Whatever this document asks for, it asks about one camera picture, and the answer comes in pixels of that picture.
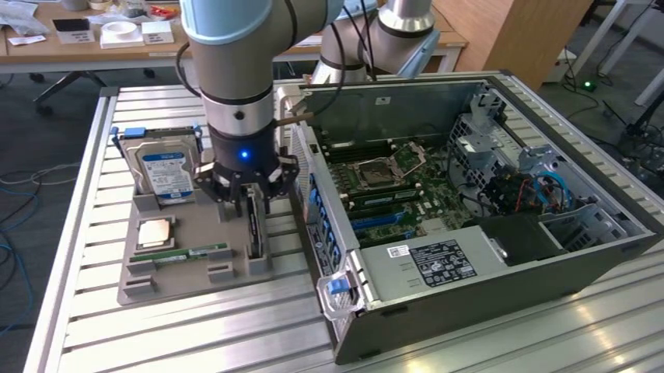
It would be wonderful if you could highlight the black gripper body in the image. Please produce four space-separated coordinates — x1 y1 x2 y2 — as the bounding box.
208 123 281 197

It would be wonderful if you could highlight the black low-profile graphics card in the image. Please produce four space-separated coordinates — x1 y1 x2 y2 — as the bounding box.
240 182 267 260

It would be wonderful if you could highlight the hard disk with blue caddy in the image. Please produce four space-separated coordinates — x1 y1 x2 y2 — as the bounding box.
110 123 208 207

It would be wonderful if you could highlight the grey parts rack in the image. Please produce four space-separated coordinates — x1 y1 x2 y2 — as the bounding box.
116 138 275 307

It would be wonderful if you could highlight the black RAM slot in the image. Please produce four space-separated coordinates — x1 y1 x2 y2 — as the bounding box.
351 205 409 218
347 190 421 204
350 200 411 213

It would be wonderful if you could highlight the CPU with copper lid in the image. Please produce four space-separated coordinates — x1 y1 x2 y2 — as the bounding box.
134 218 176 250

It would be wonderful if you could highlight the CPU socket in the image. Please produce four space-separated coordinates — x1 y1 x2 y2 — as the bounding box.
351 157 403 191

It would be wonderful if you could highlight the loose green RAM stick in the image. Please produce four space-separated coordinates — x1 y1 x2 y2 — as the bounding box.
128 243 230 263

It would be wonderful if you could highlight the installed green RAM stick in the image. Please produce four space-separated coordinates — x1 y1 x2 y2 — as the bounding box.
350 188 421 204

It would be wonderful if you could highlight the green motherboard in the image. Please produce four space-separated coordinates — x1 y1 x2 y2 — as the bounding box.
318 131 486 249

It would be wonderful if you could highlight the blue case latch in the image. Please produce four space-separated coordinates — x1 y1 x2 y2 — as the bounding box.
327 271 359 309

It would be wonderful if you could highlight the grey power supply unit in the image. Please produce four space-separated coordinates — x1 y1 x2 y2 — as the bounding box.
358 227 509 303

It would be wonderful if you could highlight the silver chipset heatsink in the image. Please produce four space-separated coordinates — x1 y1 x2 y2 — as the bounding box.
421 218 453 235

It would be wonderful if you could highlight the small white box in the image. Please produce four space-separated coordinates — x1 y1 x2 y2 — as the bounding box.
140 20 174 46

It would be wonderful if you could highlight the flat white box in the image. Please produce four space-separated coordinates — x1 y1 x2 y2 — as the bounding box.
98 30 146 50

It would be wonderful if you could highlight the black chair base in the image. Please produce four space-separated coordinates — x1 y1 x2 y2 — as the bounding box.
31 69 156 116

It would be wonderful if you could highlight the white tape roll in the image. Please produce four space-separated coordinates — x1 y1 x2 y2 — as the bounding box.
100 21 138 40

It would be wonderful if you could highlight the white box with black lid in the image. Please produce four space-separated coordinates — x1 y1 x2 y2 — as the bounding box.
51 18 98 44

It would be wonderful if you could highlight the grey open PC case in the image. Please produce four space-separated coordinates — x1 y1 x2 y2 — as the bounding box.
277 69 656 366

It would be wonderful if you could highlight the white card with red print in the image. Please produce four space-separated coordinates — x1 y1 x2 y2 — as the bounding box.
5 35 48 47

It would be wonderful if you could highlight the clear plastic bag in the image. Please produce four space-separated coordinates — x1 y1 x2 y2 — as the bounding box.
0 2 53 37

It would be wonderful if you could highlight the wooden cabinet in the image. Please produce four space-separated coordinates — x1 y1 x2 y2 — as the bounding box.
433 0 596 90

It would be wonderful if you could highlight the metal disk bay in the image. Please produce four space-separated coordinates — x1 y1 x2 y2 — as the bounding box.
536 193 632 253

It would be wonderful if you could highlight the white floor box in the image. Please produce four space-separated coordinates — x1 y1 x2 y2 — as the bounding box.
557 48 580 85

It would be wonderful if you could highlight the black stand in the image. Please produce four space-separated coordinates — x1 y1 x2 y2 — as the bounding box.
604 58 664 156

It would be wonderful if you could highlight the white floor cable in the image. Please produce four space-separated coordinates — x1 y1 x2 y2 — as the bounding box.
0 162 79 186

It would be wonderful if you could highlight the blue floor cable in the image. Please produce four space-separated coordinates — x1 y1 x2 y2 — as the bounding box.
0 186 40 333

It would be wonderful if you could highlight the red and black wire bundle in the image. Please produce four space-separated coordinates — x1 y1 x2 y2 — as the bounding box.
485 173 541 215

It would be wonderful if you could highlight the blue disk wire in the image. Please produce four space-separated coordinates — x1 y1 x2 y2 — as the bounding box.
533 170 574 214

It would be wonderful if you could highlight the white table frame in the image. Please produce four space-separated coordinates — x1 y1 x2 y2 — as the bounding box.
568 0 664 106

